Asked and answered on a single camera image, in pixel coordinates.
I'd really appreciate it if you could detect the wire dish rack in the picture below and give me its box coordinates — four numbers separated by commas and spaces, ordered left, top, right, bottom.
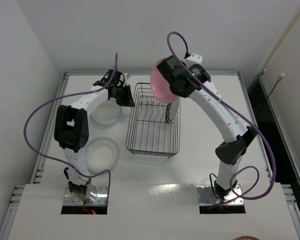
125, 82, 181, 158

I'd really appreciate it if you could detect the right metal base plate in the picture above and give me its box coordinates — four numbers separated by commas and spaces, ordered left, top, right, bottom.
197, 185, 244, 207

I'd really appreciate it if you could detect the pink plastic plate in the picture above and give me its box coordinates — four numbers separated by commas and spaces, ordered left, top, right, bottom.
150, 58, 179, 104

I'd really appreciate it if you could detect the metal base plate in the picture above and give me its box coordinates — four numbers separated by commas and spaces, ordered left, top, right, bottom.
197, 185, 244, 207
62, 185, 108, 207

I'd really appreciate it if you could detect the black usb cable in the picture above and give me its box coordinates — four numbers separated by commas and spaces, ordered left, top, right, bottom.
258, 73, 285, 118

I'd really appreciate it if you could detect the clear glass plate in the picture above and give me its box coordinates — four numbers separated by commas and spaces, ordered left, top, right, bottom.
85, 137, 120, 174
90, 98, 123, 129

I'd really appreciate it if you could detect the brown round object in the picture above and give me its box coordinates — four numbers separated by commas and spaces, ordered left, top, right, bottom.
233, 235, 260, 240

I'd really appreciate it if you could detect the purple cable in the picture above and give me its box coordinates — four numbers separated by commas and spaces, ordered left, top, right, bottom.
23, 52, 112, 207
166, 31, 277, 207

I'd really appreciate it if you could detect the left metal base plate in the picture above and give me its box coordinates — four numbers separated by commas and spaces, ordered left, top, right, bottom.
62, 185, 108, 207

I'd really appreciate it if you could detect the blue rimmed white plate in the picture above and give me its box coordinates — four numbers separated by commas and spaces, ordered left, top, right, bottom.
165, 99, 180, 124

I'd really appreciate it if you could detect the lower clear glass plate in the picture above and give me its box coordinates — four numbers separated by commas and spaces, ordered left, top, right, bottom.
85, 137, 120, 174

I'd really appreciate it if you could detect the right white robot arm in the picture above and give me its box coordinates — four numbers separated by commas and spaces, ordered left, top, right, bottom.
155, 54, 257, 200

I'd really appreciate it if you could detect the upper clear glass plate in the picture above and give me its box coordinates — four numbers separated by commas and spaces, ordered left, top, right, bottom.
90, 98, 123, 129

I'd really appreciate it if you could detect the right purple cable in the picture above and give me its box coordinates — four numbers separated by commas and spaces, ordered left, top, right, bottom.
166, 31, 277, 207

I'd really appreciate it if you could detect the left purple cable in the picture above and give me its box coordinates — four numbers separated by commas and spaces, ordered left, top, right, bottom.
23, 52, 112, 207

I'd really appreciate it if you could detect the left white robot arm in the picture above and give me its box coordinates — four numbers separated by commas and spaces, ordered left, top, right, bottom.
54, 69, 135, 202

